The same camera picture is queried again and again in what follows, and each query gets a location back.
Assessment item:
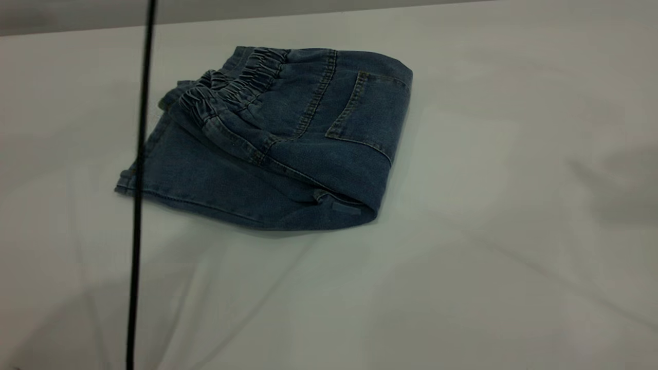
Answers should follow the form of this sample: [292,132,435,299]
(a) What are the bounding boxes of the long black braided cable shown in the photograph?
[125,0,158,370]

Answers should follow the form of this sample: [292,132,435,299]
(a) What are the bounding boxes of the blue denim pants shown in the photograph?
[114,46,414,231]

